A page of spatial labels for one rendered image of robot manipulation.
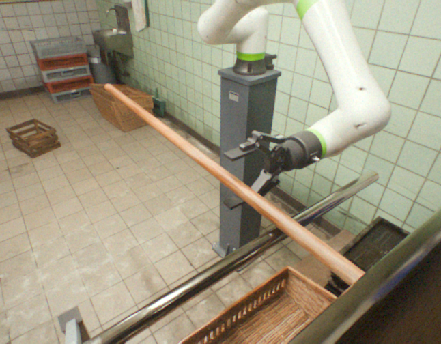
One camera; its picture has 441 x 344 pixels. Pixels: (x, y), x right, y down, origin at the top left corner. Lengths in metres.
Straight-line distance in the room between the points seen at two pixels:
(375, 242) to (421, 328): 0.95
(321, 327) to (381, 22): 1.65
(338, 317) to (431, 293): 0.09
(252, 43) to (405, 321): 1.19
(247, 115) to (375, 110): 0.69
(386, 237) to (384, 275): 1.00
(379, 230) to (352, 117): 0.58
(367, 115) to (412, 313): 0.57
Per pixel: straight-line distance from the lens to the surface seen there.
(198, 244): 2.13
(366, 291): 0.21
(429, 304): 0.26
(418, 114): 1.73
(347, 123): 0.79
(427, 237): 0.27
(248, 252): 0.55
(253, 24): 1.31
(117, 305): 1.94
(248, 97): 1.32
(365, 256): 1.13
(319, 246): 0.54
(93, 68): 4.92
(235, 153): 0.63
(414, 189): 1.87
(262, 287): 1.06
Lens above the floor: 1.59
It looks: 35 degrees down
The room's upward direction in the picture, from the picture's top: straight up
